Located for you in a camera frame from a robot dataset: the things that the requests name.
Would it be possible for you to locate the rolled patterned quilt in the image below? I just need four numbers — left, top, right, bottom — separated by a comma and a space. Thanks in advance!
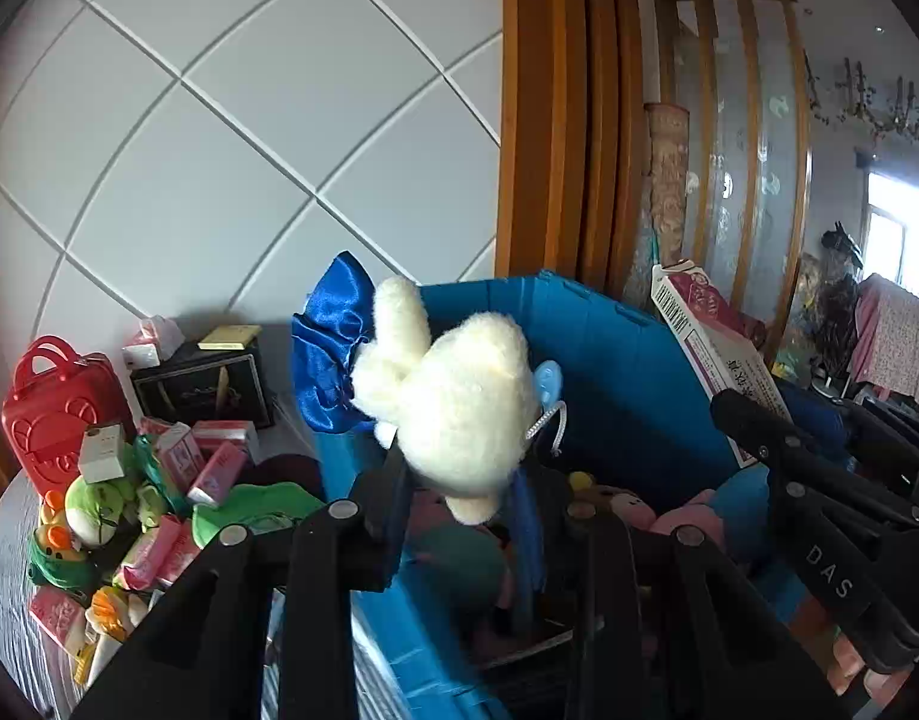
643, 101, 690, 293

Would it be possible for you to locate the pink plush toy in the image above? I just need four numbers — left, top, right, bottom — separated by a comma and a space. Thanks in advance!
649, 490, 731, 548
410, 491, 449, 530

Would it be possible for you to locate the black gift box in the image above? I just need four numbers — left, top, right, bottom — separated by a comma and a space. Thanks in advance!
131, 349, 274, 432

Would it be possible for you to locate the dark blue cloth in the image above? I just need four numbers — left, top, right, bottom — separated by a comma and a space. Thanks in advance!
774, 381, 854, 466

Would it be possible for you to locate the small pink white carton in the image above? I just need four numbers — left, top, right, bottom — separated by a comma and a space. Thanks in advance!
159, 422, 207, 492

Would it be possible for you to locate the green plush hat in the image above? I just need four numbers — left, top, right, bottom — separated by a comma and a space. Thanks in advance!
191, 484, 325, 550

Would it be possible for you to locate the white pink tissue pack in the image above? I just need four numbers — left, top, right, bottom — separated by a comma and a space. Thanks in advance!
121, 315, 186, 368

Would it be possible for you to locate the white and pink carton box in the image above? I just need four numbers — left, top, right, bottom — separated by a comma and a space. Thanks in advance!
650, 259, 794, 470

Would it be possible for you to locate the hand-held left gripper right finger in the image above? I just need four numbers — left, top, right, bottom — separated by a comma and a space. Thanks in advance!
511, 465, 851, 720

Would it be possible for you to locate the wall ornament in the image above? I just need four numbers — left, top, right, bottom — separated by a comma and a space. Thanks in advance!
804, 52, 919, 147

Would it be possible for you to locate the small white box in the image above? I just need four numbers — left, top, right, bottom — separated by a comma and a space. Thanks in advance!
79, 424, 126, 485

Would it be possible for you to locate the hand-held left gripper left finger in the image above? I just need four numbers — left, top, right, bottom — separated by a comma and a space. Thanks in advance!
69, 450, 411, 720

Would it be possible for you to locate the pale yellow packet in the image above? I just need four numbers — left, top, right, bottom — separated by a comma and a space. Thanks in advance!
73, 626, 126, 687

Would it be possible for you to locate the person's right hand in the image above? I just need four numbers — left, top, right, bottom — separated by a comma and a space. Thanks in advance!
830, 626, 918, 702

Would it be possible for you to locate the yellow orange toy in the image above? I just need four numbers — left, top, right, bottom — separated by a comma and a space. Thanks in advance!
84, 585, 149, 635

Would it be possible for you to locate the wooden door frame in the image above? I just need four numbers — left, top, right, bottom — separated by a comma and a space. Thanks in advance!
495, 0, 648, 293

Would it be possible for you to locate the small yellow box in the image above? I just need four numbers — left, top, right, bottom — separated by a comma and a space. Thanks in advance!
198, 325, 261, 352

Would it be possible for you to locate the pink packet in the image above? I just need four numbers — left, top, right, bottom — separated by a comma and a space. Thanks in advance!
114, 516, 182, 590
28, 586, 86, 646
155, 532, 205, 587
193, 420, 259, 462
187, 441, 249, 507

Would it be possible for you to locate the brown plush toy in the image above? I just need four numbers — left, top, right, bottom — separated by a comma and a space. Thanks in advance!
571, 484, 659, 533

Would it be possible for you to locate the green frog plush toy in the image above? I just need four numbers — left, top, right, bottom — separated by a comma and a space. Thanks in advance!
64, 457, 171, 548

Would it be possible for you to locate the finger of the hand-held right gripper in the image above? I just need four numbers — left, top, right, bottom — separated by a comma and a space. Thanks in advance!
710, 388, 919, 530
838, 397, 919, 497

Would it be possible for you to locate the blue plastic container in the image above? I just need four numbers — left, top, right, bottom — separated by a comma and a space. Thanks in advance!
309, 270, 851, 720

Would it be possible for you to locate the teal hooded bear plush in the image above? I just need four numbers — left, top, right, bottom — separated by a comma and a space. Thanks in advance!
410, 525, 509, 612

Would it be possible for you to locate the orange green duck plush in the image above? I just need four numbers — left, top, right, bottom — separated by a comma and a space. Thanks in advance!
28, 491, 100, 590

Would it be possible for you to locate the white fuzzy plush toy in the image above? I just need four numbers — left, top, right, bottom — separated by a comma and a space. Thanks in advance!
352, 275, 561, 526

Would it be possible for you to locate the red toy suitcase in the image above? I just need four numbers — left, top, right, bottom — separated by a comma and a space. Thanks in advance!
1, 335, 137, 496

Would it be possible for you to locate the window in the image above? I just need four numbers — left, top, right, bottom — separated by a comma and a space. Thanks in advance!
864, 169, 919, 293

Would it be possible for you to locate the pink floral cloth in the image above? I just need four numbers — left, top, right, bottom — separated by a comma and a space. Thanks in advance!
848, 275, 919, 413

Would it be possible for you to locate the blue satin bow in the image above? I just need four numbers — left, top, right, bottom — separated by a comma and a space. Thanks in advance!
290, 250, 378, 434

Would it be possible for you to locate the pile of plastic bags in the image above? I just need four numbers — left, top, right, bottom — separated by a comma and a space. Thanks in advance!
774, 221, 869, 391

